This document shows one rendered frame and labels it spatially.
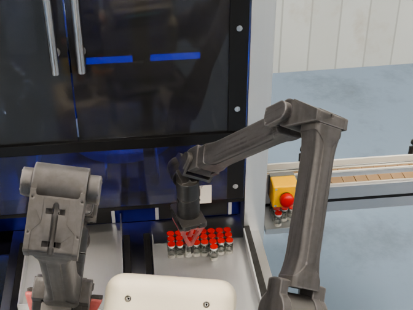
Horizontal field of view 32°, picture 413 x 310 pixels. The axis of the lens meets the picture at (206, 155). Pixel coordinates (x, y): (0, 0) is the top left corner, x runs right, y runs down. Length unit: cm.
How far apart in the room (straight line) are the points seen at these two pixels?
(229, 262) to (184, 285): 81
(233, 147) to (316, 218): 33
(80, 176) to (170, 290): 26
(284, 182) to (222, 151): 43
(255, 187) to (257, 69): 36
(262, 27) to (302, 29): 311
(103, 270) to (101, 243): 11
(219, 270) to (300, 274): 66
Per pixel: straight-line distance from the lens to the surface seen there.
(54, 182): 100
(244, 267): 193
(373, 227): 356
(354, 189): 219
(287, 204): 198
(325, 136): 133
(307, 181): 131
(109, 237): 204
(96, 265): 196
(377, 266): 335
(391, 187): 223
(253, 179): 195
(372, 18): 497
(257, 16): 172
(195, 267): 193
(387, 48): 511
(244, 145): 152
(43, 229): 100
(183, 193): 172
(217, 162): 162
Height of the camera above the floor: 217
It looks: 33 degrees down
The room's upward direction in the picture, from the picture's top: straight up
